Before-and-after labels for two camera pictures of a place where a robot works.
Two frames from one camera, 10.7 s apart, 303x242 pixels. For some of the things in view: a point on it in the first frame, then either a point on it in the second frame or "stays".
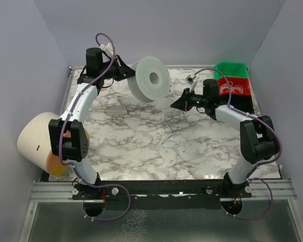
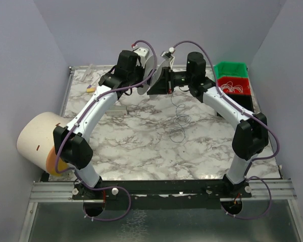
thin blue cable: x=172 y=118 to x=178 y=135
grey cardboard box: x=116 y=110 stays
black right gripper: x=187 y=99 to x=166 y=79
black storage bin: x=242 y=102 stays
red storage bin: x=239 y=85 stays
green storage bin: x=231 y=69 stays
